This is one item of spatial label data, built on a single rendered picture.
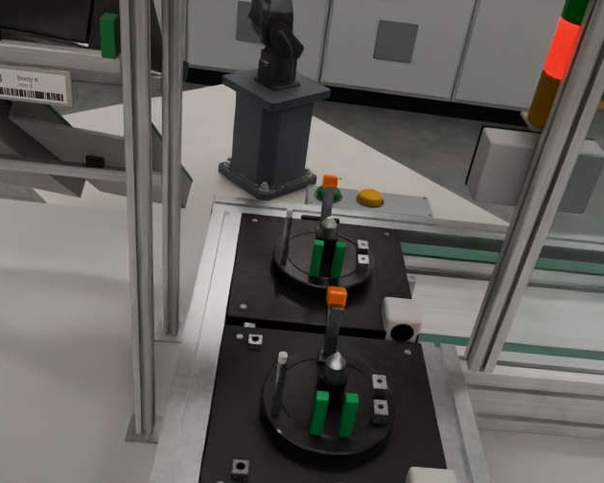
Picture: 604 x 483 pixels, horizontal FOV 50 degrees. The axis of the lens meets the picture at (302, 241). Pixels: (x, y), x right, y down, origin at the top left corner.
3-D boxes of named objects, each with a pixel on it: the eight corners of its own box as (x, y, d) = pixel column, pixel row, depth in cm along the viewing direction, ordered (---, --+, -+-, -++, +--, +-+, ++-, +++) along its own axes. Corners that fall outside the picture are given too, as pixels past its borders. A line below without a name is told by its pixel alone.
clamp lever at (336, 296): (319, 351, 72) (327, 285, 71) (336, 352, 72) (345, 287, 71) (321, 363, 69) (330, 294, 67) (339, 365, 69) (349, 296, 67)
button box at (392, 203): (303, 213, 114) (307, 182, 111) (420, 225, 116) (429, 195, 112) (302, 235, 109) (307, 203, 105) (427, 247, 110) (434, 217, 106)
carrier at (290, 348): (223, 336, 79) (229, 252, 72) (418, 355, 81) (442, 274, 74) (195, 517, 59) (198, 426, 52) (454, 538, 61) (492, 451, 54)
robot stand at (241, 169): (271, 154, 141) (281, 63, 129) (317, 183, 132) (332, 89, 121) (216, 171, 132) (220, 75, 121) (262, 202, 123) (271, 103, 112)
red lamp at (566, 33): (536, 62, 64) (552, 11, 61) (585, 68, 64) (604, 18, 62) (551, 80, 60) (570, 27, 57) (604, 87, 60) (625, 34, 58)
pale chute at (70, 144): (100, 192, 96) (107, 163, 97) (185, 209, 95) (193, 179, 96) (7, 117, 69) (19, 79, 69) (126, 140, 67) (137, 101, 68)
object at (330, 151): (245, 89, 177) (246, 79, 176) (533, 251, 126) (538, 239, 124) (-21, 145, 135) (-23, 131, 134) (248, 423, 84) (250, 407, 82)
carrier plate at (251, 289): (242, 223, 100) (242, 211, 99) (395, 239, 102) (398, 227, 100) (224, 328, 80) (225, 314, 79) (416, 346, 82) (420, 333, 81)
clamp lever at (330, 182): (316, 226, 93) (323, 173, 92) (331, 227, 94) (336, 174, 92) (318, 231, 90) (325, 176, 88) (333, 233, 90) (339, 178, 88)
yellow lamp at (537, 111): (521, 110, 67) (536, 63, 64) (568, 115, 67) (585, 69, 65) (535, 130, 63) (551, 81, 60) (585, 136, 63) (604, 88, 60)
